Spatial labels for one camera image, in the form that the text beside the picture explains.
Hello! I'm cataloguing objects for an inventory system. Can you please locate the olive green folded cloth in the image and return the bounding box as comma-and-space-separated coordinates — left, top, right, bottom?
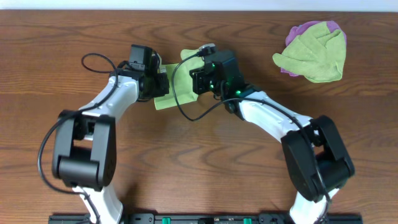
272, 21, 347, 83

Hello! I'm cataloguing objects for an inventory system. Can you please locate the light green microfiber cloth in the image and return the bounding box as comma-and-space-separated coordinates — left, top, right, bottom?
154, 57, 204, 110

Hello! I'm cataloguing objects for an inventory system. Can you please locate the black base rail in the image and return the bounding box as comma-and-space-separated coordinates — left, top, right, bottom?
48, 213, 363, 224

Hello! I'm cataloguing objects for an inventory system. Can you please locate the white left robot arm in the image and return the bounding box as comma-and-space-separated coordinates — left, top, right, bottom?
52, 45, 169, 223

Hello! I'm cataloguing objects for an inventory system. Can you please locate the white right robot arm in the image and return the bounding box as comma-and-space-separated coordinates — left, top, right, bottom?
189, 45, 355, 223

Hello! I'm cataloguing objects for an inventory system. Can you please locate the purple cloth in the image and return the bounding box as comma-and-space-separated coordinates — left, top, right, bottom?
280, 21, 344, 77

